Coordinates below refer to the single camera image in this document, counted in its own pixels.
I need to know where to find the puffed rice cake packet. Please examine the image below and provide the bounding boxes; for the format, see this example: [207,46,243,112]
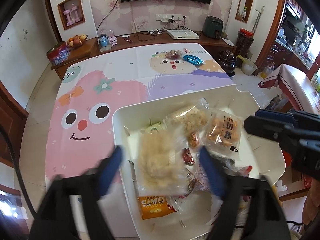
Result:
[163,98,211,137]

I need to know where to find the wooden door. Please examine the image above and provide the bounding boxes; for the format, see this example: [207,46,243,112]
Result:
[0,83,28,161]

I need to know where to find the orange puffs tray packet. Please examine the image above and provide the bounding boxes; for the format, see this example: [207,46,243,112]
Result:
[204,108,244,160]

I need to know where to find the pink dumbbells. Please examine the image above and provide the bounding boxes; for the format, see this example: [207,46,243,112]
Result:
[63,6,82,27]

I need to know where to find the white storage bin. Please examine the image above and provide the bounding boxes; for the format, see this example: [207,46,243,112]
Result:
[111,84,287,239]

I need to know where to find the red topped dark stand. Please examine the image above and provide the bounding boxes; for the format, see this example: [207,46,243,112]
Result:
[234,29,254,57]

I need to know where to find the orange oats bar packet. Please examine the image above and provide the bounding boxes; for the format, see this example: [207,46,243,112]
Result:
[137,196,177,220]

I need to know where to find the cartoon printed table mat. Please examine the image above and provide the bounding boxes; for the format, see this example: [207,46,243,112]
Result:
[45,43,232,181]

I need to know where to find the wooden sideboard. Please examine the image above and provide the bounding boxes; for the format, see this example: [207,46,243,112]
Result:
[51,31,237,81]

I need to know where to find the fruit bowl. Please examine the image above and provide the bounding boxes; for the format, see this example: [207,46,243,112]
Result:
[67,34,88,48]

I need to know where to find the red round tin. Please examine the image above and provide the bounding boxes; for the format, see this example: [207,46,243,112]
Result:
[47,41,70,66]

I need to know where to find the dark green air fryer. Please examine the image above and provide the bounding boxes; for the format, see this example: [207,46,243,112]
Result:
[202,16,223,40]

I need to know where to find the blue foil snack packet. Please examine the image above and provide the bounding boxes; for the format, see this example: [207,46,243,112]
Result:
[182,55,204,67]

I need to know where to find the pink toy figure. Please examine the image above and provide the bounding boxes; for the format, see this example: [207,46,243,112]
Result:
[108,36,117,46]

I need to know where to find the white bucket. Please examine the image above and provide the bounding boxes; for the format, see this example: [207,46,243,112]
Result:
[237,55,258,76]

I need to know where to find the clear bag rice crackers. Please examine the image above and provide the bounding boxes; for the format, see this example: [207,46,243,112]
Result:
[133,126,188,197]

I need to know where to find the green yellow snack packet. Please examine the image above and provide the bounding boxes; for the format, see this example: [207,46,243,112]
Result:
[144,122,166,134]

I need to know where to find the dark ceramic jar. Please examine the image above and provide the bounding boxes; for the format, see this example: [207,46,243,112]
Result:
[216,50,236,77]

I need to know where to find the white set-top box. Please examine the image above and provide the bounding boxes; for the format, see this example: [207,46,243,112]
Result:
[167,30,200,40]

